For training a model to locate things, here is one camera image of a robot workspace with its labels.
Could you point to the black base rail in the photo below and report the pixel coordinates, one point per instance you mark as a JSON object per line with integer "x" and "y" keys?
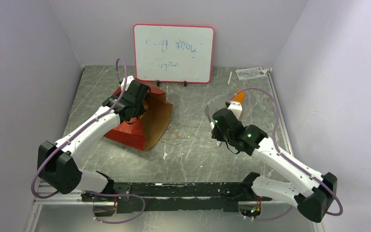
{"x": 134, "y": 197}

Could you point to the red paper bag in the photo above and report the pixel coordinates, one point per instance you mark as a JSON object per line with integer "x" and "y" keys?
{"x": 145, "y": 132}

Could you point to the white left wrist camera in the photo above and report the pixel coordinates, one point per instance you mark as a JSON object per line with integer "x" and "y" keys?
{"x": 124, "y": 85}

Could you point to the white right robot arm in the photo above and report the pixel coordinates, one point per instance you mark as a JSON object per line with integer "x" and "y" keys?
{"x": 306, "y": 189}

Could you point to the pink framed whiteboard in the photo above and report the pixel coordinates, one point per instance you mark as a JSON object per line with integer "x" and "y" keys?
{"x": 173, "y": 53}

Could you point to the orange fake bread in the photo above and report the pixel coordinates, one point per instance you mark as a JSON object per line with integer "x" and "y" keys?
{"x": 239, "y": 96}

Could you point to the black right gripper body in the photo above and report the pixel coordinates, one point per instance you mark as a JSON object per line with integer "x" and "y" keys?
{"x": 216, "y": 128}

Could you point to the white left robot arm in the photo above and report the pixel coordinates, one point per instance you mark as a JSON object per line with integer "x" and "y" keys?
{"x": 57, "y": 161}

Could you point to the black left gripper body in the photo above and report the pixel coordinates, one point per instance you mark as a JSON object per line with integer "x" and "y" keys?
{"x": 140, "y": 109}

